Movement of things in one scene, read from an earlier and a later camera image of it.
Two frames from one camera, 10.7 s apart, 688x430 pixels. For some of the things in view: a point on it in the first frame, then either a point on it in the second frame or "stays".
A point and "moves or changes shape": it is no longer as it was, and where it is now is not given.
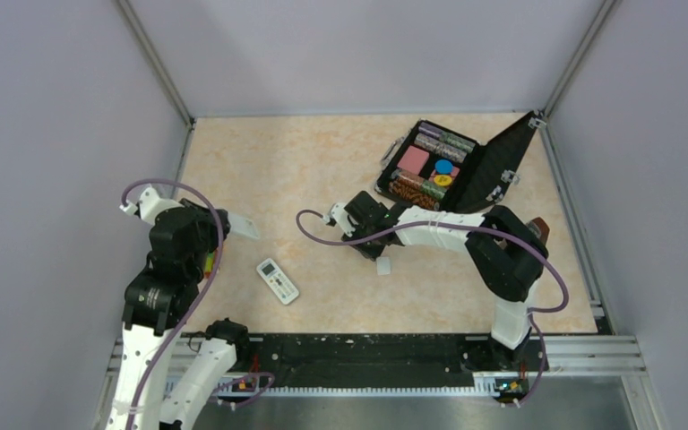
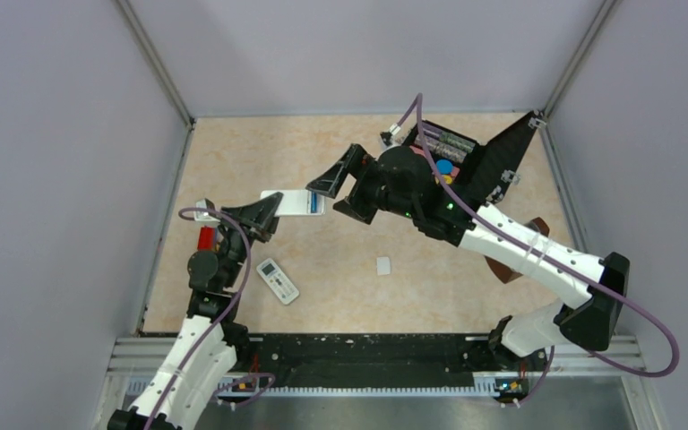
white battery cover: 383,265 stays
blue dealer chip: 443,167 stays
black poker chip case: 437,167 stays
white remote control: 244,226 moves or changes shape
